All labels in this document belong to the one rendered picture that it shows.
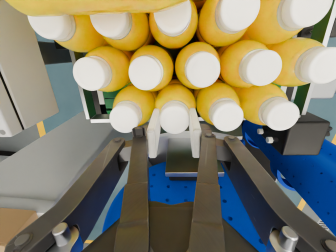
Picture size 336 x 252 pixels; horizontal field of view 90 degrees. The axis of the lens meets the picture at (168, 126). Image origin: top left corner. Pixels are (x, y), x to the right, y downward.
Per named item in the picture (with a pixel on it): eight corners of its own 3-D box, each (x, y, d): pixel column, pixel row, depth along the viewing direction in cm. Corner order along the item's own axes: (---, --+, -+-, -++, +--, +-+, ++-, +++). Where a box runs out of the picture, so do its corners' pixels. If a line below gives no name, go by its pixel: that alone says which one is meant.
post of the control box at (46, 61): (136, 55, 119) (6, 67, 28) (135, 49, 118) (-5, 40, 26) (142, 55, 119) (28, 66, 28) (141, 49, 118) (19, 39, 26)
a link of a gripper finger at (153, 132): (156, 158, 17) (148, 158, 17) (160, 129, 23) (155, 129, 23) (154, 131, 15) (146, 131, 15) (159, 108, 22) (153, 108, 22)
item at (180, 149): (168, 147, 41) (165, 183, 30) (168, 138, 40) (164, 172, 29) (210, 146, 40) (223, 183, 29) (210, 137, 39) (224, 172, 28)
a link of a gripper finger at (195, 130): (193, 130, 15) (201, 130, 15) (189, 107, 22) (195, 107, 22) (192, 158, 16) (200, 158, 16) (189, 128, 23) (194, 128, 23)
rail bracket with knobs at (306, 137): (249, 133, 42) (271, 156, 32) (254, 104, 39) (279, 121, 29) (291, 132, 41) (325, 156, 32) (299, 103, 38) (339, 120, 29)
